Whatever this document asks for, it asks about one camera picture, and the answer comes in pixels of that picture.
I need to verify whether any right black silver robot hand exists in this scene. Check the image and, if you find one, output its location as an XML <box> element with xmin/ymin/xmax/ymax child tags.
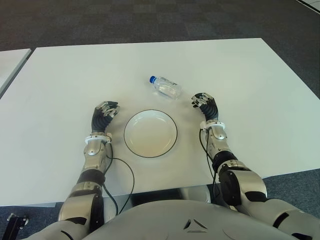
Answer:
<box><xmin>190</xmin><ymin>91</ymin><xmax>221</xmax><ymax>123</ymax></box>

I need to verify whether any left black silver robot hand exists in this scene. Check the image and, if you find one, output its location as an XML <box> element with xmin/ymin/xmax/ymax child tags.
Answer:
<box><xmin>91</xmin><ymin>100</ymin><xmax>121</xmax><ymax>136</ymax></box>

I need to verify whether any clear water bottle blue cap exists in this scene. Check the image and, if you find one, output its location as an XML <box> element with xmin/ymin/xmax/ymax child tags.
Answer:
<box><xmin>149</xmin><ymin>75</ymin><xmax>183</xmax><ymax>100</ymax></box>

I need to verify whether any white plate black rim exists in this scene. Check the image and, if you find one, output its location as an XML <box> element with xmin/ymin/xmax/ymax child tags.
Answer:
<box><xmin>123</xmin><ymin>109</ymin><xmax>179</xmax><ymax>158</ymax></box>

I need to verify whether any white side table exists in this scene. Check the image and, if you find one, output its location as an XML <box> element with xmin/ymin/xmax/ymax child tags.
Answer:
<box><xmin>0</xmin><ymin>48</ymin><xmax>32</xmax><ymax>92</ymax></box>

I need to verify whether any silver robot torso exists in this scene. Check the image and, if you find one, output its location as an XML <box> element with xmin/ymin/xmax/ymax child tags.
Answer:
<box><xmin>84</xmin><ymin>199</ymin><xmax>253</xmax><ymax>240</ymax></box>

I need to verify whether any black metal stand with caster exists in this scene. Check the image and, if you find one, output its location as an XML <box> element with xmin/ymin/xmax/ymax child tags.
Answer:
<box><xmin>6</xmin><ymin>213</ymin><xmax>29</xmax><ymax>237</ymax></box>

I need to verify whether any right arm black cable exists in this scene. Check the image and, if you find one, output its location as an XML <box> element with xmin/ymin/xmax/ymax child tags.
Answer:
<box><xmin>199</xmin><ymin>127</ymin><xmax>231</xmax><ymax>208</ymax></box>

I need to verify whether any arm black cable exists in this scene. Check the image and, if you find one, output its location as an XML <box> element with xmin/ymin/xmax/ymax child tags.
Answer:
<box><xmin>101</xmin><ymin>139</ymin><xmax>136</xmax><ymax>216</ymax></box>
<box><xmin>199</xmin><ymin>127</ymin><xmax>231</xmax><ymax>208</ymax></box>

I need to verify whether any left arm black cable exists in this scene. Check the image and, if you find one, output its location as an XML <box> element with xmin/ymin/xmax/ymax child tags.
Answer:
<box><xmin>101</xmin><ymin>139</ymin><xmax>136</xmax><ymax>216</ymax></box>

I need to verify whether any white round pedestal base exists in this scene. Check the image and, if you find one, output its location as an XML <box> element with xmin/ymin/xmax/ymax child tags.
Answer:
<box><xmin>179</xmin><ymin>186</ymin><xmax>211</xmax><ymax>205</ymax></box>

